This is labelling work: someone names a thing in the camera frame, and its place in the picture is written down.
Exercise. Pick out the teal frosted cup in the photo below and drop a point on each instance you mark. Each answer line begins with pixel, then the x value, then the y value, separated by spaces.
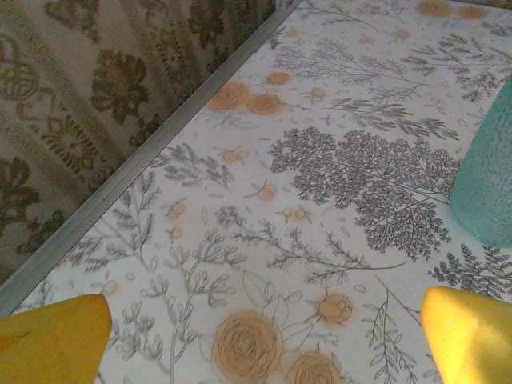
pixel 488 180

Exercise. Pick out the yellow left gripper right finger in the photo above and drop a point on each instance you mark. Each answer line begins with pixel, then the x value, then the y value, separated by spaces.
pixel 472 344

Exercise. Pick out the aluminium table edge rail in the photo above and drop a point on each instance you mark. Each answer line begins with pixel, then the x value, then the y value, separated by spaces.
pixel 160 138

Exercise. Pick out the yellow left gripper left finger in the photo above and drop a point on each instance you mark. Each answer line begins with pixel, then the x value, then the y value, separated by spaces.
pixel 48 344

